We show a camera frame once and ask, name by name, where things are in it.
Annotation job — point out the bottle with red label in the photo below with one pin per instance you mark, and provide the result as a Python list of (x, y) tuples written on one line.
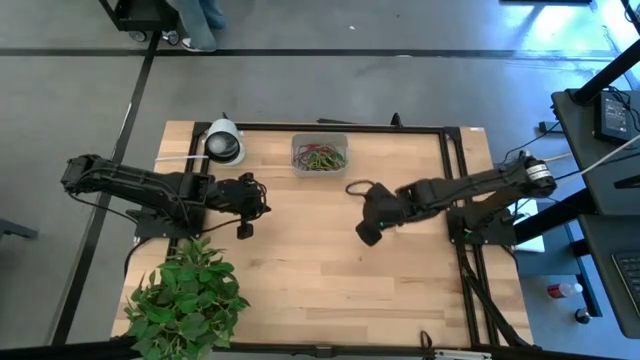
[(562, 290)]

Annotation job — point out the green artificial plant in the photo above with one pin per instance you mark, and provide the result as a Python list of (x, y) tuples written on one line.
[(185, 305)]

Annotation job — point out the black diagonal post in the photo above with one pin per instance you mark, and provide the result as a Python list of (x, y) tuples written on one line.
[(607, 75)]

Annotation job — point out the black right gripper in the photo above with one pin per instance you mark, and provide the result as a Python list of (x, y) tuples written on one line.
[(382, 205)]

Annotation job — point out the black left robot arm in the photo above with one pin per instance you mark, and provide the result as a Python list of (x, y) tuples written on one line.
[(135, 182)]

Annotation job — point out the white paper sheet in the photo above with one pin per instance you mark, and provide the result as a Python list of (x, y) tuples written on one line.
[(532, 242)]

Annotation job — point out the person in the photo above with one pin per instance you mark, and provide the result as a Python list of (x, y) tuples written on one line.
[(200, 25)]

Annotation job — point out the white dome camera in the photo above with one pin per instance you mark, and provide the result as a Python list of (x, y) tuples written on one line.
[(225, 145)]

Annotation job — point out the white label strip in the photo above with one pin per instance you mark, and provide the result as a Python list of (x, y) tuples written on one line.
[(462, 355)]

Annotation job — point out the black wheeled cart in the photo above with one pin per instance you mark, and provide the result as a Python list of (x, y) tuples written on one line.
[(145, 15)]

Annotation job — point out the yellow rubber band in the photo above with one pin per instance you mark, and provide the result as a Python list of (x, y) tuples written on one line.
[(320, 162)]

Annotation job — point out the translucent grey plastic bin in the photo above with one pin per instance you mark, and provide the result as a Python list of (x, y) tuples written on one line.
[(320, 174)]

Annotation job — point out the red rubber band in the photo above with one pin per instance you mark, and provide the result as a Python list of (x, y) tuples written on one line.
[(312, 148)]

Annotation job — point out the green rubber band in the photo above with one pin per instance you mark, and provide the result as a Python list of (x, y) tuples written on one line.
[(335, 162)]

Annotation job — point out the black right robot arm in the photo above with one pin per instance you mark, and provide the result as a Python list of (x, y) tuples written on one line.
[(475, 187)]

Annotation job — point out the black crossbar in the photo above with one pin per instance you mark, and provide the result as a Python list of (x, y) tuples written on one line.
[(60, 352)]

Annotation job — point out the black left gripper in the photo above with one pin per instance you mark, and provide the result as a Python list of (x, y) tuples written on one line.
[(242, 195)]

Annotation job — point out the black keyboard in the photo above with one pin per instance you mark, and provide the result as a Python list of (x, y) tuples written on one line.
[(631, 280)]

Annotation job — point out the dark grey furniture leg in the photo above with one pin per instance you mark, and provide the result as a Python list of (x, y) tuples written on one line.
[(17, 229)]

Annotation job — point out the black desk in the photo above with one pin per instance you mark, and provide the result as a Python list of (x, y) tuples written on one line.
[(575, 130)]

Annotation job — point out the black desk support beam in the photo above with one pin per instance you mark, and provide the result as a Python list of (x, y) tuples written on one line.
[(555, 215)]

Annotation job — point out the black power brick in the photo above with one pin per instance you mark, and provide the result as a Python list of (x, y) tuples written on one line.
[(612, 120)]

